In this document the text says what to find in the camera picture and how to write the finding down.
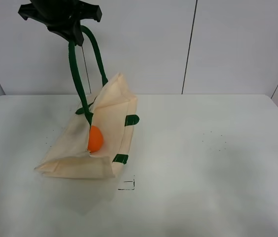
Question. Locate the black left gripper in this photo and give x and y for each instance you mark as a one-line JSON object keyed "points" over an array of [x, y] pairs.
{"points": [[60, 15]]}

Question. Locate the white linen bag green handles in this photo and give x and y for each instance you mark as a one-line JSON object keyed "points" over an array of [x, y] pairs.
{"points": [[112, 110]]}

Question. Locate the orange fruit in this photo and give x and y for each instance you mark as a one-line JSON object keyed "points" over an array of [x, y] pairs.
{"points": [[95, 140]]}

